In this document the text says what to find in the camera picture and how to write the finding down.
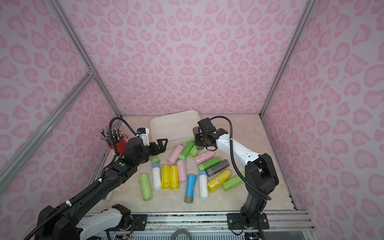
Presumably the yellow roll right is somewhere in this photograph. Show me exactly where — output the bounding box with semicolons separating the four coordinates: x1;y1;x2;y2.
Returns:
170;166;179;190

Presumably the yellow roll with label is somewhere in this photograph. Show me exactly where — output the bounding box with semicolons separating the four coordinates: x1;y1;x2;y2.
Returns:
207;170;232;193

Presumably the dark green roll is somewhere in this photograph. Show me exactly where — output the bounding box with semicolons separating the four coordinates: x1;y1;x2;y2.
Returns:
150;156;161;164

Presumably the pink roll upper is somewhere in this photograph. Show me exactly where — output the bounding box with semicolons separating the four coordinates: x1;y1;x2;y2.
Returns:
167;145;184;166

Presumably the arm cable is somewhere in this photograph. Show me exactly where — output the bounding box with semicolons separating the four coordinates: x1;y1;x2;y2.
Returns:
108;116;138;157
209;115;272;201

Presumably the light green roll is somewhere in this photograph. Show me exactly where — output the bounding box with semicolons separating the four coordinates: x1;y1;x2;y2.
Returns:
189;146;199;158
139;173;153;201

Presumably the grey roll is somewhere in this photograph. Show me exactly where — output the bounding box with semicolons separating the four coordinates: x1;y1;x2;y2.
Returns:
206;160;230;177
193;127;199;138

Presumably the white plastic storage box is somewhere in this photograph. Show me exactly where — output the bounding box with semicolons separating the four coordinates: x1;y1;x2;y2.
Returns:
150;110;201;149

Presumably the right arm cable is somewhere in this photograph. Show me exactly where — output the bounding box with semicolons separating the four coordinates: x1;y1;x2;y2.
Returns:
209;115;272;201

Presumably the pink roll lower middle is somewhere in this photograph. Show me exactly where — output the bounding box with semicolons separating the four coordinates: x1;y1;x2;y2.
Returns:
177;160;188;183

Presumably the red pen holder cup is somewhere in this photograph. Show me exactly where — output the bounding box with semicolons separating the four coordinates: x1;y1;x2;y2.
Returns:
105;134;128;155

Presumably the white roll blue cap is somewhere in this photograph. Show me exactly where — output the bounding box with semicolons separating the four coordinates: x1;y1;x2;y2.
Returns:
152;164;162;190
199;171;209;199

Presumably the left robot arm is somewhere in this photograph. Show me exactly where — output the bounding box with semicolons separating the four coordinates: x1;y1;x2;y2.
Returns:
25;137;168;240

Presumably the bundle of pens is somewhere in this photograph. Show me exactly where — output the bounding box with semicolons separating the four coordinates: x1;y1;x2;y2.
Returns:
100;127;123;145

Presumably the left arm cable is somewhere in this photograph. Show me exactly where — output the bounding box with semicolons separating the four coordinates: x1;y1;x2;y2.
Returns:
108;116;138;157

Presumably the pink roll with label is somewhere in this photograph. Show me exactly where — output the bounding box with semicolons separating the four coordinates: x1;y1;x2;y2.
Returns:
194;151;215;165

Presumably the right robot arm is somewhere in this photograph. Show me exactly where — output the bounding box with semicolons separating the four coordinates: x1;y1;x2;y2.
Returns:
193;116;279;233

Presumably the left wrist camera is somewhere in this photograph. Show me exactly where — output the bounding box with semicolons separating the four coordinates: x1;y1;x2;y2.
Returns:
137;128;150;147

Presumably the yellow roll left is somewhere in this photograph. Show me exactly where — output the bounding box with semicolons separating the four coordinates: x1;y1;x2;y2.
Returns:
161;165;171;190

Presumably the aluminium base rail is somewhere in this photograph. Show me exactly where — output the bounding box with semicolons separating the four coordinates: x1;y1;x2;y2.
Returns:
55;209;319;240

